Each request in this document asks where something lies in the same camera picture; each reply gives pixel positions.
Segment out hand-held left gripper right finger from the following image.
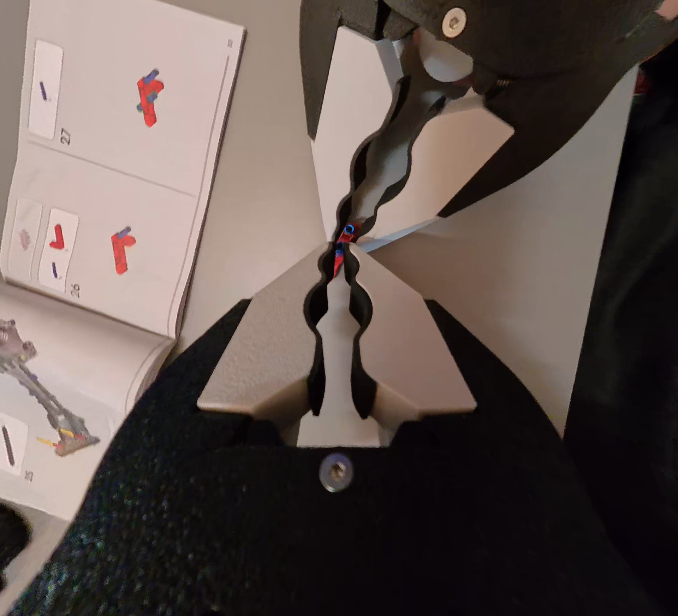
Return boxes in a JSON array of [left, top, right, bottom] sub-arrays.
[[343, 244, 478, 446]]

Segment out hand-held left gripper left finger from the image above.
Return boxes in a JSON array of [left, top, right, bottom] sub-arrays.
[[196, 243, 340, 436]]

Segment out open instruction booklet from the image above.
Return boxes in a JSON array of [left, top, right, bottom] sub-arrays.
[[0, 0, 248, 522]]

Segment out red angled toy beam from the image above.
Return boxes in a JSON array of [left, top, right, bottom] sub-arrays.
[[329, 221, 365, 283]]

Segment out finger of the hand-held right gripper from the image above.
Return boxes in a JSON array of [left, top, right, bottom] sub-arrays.
[[310, 24, 411, 243], [355, 91, 516, 252]]

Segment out person's dark trousers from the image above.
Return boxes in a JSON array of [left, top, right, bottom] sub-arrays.
[[563, 41, 678, 616]]

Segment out grey desk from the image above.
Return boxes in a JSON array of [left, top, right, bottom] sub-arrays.
[[0, 0, 640, 616]]

